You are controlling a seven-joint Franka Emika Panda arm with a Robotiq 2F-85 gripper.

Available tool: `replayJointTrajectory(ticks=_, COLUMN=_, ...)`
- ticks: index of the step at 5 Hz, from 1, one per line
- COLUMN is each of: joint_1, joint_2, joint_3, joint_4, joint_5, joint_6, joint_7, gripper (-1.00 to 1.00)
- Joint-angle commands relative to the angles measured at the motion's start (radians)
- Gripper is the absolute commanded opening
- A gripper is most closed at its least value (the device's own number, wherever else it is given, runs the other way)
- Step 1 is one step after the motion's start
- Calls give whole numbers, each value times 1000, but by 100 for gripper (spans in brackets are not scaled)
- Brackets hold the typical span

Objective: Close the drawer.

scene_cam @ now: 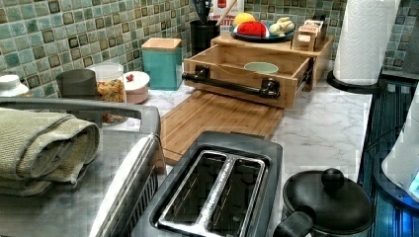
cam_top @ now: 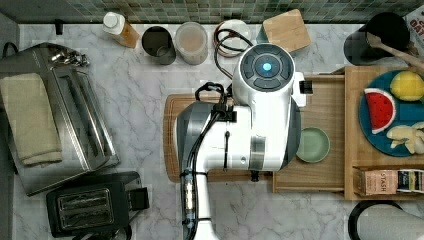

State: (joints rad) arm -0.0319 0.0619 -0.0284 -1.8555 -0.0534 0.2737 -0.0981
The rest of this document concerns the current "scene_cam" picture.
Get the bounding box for wooden drawer with black handle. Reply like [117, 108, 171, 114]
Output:
[183, 44, 313, 108]

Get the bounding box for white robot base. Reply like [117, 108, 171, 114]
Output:
[381, 88, 419, 201]

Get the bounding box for wooden drawer cabinet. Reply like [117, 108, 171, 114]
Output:
[210, 34, 334, 91]

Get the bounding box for bamboo cutting board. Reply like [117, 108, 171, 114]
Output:
[160, 91, 284, 165]

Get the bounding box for black two-slot toaster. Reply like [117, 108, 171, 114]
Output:
[130, 131, 283, 237]

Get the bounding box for light green bowl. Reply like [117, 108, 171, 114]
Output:
[244, 62, 279, 74]

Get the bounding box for teal canister with wooden lid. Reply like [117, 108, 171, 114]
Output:
[141, 38, 183, 91]

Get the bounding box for pink container with white lid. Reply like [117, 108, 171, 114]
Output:
[123, 71, 150, 104]

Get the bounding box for black utensil holder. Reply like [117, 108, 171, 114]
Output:
[190, 20, 220, 55]

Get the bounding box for red toy fruit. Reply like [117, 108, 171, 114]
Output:
[236, 21, 269, 38]

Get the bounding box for dark plate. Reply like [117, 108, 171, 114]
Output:
[229, 27, 296, 43]

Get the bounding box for clear jar with pasta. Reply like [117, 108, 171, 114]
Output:
[88, 62, 126, 103]

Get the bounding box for yellow toy fruit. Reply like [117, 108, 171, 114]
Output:
[233, 12, 255, 27]

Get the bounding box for red and white box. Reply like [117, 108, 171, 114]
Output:
[209, 0, 244, 33]

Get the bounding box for cream toy bananas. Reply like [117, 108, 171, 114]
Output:
[269, 17, 294, 37]

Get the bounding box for wooden tea bag box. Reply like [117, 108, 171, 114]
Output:
[292, 20, 327, 51]

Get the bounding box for dark grey cup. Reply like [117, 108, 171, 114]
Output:
[56, 69, 98, 100]

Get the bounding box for black paper towel holder base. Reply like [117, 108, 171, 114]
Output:
[326, 71, 381, 95]

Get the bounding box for black pot with lid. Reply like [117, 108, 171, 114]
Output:
[273, 168, 375, 237]

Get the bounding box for folded green towel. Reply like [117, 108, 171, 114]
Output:
[0, 108, 100, 197]

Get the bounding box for white paper towel roll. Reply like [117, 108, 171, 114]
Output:
[333, 0, 401, 86]

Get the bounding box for white jar lid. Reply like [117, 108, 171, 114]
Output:
[0, 74, 29, 97]

